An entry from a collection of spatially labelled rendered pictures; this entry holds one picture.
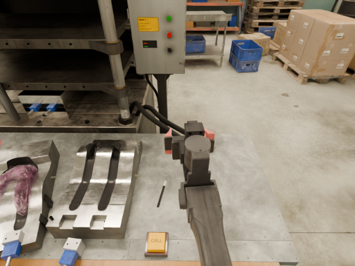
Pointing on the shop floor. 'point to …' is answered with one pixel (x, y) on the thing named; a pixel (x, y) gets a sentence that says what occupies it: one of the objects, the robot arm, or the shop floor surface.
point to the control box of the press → (158, 42)
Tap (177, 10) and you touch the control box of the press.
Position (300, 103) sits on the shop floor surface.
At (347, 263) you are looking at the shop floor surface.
